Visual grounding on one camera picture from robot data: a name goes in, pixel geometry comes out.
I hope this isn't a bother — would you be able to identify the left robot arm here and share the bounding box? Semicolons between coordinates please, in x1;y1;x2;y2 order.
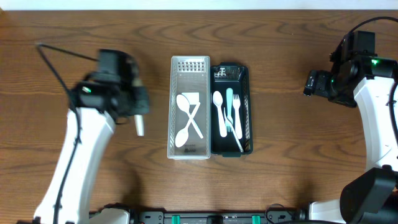
33;50;149;223

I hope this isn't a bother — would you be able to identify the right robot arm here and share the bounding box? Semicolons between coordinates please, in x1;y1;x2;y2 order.
303;57;397;223

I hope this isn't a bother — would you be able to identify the pink-white plastic fork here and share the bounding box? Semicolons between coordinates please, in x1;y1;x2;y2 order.
233;94;243;139

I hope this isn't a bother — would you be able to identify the white plastic fork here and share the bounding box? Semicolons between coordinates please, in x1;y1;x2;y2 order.
223;109;244;152

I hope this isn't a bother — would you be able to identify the pink plastic spoon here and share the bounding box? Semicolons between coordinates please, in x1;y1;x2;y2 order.
213;91;227;138

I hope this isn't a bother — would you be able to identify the light green plastic fork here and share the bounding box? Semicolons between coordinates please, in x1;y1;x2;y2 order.
226;88;233;123

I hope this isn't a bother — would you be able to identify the white plastic spoon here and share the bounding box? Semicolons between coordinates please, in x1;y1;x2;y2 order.
134;114;144;136
175;99;200;147
176;95;203;141

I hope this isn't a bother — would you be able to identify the black plastic basket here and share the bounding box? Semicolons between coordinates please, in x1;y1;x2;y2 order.
210;62;253;157

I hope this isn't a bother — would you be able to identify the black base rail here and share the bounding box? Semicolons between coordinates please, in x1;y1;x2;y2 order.
88;202;373;224

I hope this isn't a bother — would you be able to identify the clear plastic basket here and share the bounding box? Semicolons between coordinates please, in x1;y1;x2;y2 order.
167;56;211;160

